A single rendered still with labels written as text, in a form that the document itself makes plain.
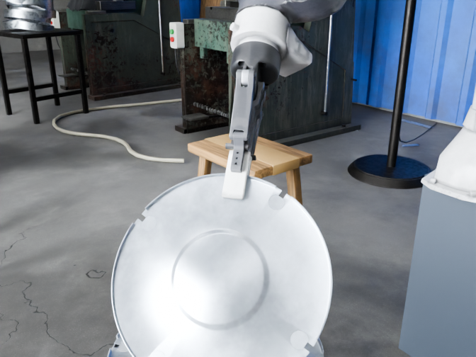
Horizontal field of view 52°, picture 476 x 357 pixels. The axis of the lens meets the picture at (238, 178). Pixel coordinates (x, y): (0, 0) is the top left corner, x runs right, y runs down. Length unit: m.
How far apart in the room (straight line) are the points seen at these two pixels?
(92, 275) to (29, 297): 0.18
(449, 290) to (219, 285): 0.62
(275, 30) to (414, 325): 0.77
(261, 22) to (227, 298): 0.40
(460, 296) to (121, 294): 0.72
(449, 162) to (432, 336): 0.42
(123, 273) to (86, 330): 0.68
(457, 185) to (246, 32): 0.49
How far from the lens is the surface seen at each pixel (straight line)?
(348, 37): 2.94
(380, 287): 1.51
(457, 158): 1.00
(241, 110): 0.67
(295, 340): 0.63
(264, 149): 1.55
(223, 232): 0.66
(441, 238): 1.10
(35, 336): 1.37
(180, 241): 0.67
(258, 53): 0.73
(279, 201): 0.67
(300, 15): 0.80
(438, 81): 3.32
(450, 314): 1.17
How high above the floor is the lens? 0.81
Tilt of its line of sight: 22 degrees down
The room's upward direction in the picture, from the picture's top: straight up
